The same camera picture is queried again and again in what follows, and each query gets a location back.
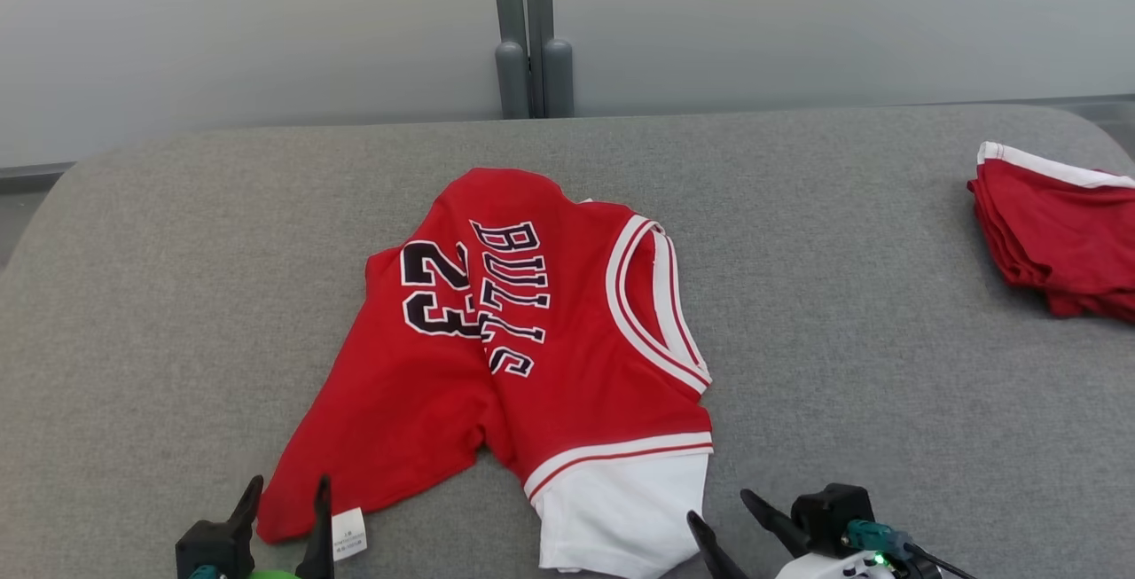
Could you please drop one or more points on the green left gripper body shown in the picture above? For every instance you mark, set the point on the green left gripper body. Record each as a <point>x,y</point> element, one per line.
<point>270,575</point>

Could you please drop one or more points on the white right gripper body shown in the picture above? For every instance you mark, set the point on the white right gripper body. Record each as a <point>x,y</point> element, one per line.
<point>838,568</point>

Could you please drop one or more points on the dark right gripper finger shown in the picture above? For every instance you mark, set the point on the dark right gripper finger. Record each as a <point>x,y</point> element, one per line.
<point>771,521</point>
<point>718,557</point>

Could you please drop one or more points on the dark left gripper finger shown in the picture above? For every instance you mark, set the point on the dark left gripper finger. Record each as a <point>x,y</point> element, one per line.
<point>248,504</point>
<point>319,548</point>

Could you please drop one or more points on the red Bulls basketball jersey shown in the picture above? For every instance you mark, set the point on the red Bulls basketball jersey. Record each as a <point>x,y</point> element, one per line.
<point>567,322</point>

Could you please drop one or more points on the red shorts with white trim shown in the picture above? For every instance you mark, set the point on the red shorts with white trim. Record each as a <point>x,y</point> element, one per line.
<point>1064,233</point>

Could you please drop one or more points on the grey fabric sofa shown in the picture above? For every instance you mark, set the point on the grey fabric sofa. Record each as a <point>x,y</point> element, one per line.
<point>887,402</point>

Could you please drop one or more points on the teal right camera connector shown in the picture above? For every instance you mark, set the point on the teal right camera connector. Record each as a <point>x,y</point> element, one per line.
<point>873,539</point>

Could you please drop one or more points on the teal camera connector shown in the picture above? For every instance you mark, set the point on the teal camera connector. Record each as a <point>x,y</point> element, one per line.
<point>873,539</point>
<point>204,573</point>

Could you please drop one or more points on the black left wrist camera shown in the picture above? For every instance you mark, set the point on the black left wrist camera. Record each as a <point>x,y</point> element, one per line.
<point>213,543</point>

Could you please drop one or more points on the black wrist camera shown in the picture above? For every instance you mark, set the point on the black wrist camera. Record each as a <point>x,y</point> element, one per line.
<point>213,543</point>
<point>829,512</point>

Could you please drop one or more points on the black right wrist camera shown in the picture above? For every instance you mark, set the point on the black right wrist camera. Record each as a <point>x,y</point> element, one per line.
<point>829,512</point>

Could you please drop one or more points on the teal left camera connector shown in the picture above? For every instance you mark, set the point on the teal left camera connector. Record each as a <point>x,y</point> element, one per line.
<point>204,573</point>

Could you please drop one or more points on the grey partition post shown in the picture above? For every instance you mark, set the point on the grey partition post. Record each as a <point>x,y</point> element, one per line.
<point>512,47</point>
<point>554,56</point>

